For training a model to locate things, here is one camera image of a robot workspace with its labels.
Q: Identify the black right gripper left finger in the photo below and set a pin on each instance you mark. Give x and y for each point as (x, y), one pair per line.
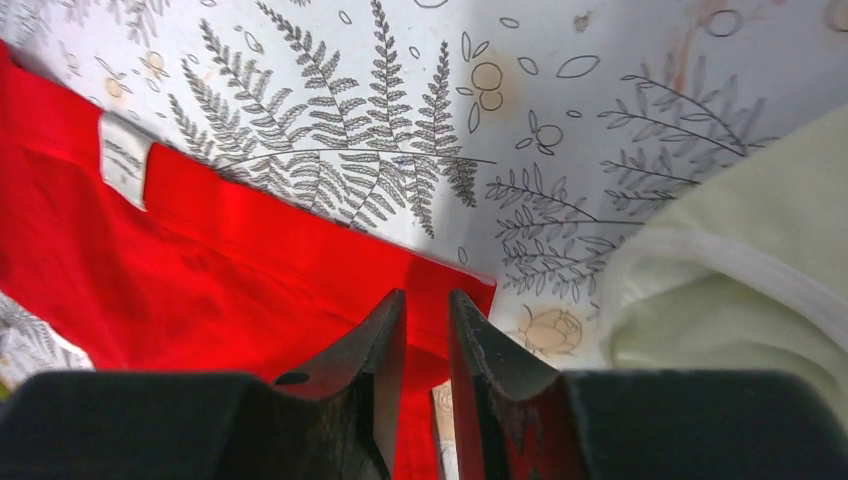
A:
(333, 417)

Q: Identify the red underwear white trim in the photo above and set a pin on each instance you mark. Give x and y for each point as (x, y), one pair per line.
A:
(207, 274)

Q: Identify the floral patterned table mat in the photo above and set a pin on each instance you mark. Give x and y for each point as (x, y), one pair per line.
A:
(518, 142)

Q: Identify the pale yellow-green garment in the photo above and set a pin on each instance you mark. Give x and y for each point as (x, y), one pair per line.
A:
(746, 271)

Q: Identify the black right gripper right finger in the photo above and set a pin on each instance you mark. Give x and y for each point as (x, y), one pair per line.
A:
(516, 417)

